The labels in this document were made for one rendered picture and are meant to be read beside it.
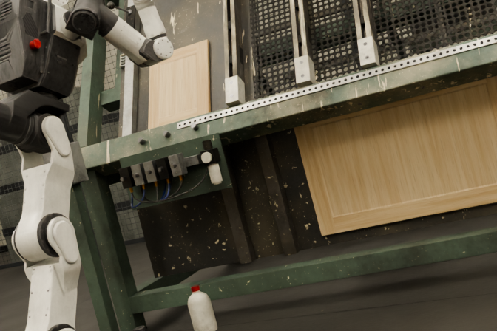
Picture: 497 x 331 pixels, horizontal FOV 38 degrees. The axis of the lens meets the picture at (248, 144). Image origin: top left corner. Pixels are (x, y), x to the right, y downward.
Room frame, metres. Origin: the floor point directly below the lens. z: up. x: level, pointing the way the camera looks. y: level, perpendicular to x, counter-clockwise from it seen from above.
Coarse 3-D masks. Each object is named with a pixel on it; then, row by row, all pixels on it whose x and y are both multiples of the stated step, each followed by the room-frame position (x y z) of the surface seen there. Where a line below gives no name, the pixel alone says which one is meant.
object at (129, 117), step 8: (128, 0) 3.71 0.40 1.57; (136, 16) 3.64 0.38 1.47; (136, 24) 3.62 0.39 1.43; (128, 64) 3.52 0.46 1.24; (128, 72) 3.49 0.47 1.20; (136, 72) 3.50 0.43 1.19; (128, 80) 3.47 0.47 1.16; (136, 80) 3.49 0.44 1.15; (128, 88) 3.45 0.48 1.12; (136, 88) 3.47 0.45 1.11; (128, 96) 3.43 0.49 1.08; (136, 96) 3.45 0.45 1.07; (128, 104) 3.41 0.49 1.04; (136, 104) 3.43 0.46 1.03; (128, 112) 3.39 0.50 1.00; (136, 112) 3.41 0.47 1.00; (128, 120) 3.36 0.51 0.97; (136, 120) 3.39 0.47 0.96; (128, 128) 3.35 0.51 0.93
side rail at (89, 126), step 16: (96, 32) 3.73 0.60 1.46; (96, 48) 3.69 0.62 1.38; (96, 64) 3.65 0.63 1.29; (96, 80) 3.62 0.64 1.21; (80, 96) 3.56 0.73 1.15; (96, 96) 3.58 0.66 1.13; (80, 112) 3.51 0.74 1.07; (96, 112) 3.55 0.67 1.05; (80, 128) 3.47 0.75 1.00; (96, 128) 3.51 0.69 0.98; (80, 144) 3.42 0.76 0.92
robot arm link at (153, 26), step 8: (152, 8) 2.58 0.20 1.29; (144, 16) 2.58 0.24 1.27; (152, 16) 2.58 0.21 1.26; (144, 24) 2.59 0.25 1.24; (152, 24) 2.57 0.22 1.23; (160, 24) 2.59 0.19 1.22; (152, 32) 2.58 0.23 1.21; (160, 32) 2.58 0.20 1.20; (152, 40) 2.59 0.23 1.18; (152, 64) 2.61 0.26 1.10
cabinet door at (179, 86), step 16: (192, 48) 3.40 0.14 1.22; (208, 48) 3.37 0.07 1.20; (160, 64) 3.45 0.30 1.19; (176, 64) 3.41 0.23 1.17; (192, 64) 3.37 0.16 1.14; (208, 64) 3.33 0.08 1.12; (160, 80) 3.41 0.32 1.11; (176, 80) 3.37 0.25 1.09; (192, 80) 3.33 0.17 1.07; (208, 80) 3.28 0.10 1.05; (160, 96) 3.37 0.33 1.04; (176, 96) 3.33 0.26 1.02; (192, 96) 3.29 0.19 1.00; (208, 96) 3.24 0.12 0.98; (160, 112) 3.33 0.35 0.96; (176, 112) 3.29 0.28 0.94; (192, 112) 3.24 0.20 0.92; (208, 112) 3.21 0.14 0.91
